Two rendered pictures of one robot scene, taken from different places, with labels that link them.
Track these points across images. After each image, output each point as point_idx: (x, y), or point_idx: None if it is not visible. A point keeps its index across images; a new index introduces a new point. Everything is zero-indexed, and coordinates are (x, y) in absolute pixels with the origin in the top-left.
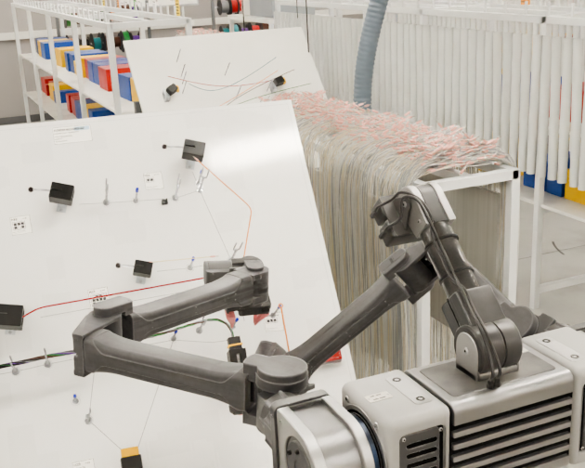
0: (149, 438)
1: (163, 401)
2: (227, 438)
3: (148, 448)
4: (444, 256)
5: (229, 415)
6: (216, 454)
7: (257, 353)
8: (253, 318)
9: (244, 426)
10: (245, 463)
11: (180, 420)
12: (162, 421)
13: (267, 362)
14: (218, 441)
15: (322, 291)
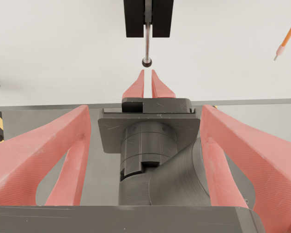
0: None
1: None
2: (122, 64)
3: None
4: None
5: (128, 38)
6: (104, 77)
7: (174, 204)
8: (207, 125)
9: (151, 54)
10: (144, 88)
11: (39, 35)
12: (6, 33)
13: None
14: (107, 65)
15: None
